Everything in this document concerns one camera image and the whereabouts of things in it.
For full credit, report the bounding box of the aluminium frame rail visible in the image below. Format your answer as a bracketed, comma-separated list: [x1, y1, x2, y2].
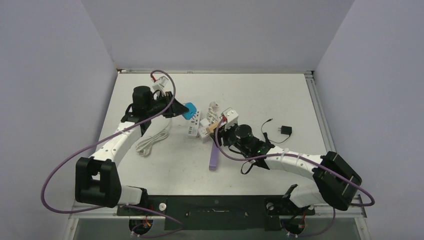
[304, 72, 363, 211]

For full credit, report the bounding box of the purple cable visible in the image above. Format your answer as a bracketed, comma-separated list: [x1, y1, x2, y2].
[40, 69, 185, 238]
[214, 117, 376, 238]

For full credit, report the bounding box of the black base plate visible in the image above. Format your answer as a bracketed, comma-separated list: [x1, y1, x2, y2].
[115, 194, 316, 232]

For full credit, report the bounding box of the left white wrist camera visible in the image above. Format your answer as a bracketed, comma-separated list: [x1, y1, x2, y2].
[152, 76, 169, 94]

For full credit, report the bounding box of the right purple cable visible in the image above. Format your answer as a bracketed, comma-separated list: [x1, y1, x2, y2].
[214, 117, 376, 238]

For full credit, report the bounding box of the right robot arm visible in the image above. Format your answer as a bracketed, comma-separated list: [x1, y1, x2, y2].
[212, 123, 362, 214]

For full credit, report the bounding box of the white plug adapter with sticker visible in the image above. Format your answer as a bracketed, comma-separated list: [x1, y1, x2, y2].
[198, 118, 211, 143]

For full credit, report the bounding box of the purple power strip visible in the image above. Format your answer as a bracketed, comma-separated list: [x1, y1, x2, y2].
[208, 143, 220, 171]

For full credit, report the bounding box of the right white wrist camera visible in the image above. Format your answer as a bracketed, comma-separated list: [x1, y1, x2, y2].
[221, 107, 239, 130]

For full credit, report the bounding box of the blue plug cube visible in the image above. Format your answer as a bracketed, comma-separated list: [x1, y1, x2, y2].
[182, 102, 197, 120]

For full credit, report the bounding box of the orange plug cube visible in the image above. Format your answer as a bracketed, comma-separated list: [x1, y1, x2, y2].
[206, 122, 220, 134]

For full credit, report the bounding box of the black plug with cable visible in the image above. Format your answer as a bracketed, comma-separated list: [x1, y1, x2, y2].
[260, 118, 293, 144]

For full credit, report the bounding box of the braided white cord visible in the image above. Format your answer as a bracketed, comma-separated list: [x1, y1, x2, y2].
[206, 101, 221, 124]

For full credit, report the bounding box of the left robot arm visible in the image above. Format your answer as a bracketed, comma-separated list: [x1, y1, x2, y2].
[75, 86, 197, 215]

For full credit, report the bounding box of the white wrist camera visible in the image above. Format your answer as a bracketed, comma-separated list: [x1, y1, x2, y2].
[152, 76, 169, 94]
[221, 107, 239, 130]

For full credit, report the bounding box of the white power strip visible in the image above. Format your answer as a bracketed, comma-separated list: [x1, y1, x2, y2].
[187, 110, 201, 139]

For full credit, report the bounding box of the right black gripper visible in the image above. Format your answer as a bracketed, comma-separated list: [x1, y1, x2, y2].
[212, 120, 250, 156]

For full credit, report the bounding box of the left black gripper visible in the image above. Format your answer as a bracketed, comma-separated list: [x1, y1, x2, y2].
[145, 91, 188, 119]

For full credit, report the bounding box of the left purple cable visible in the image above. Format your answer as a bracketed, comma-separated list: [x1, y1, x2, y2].
[40, 69, 185, 238]

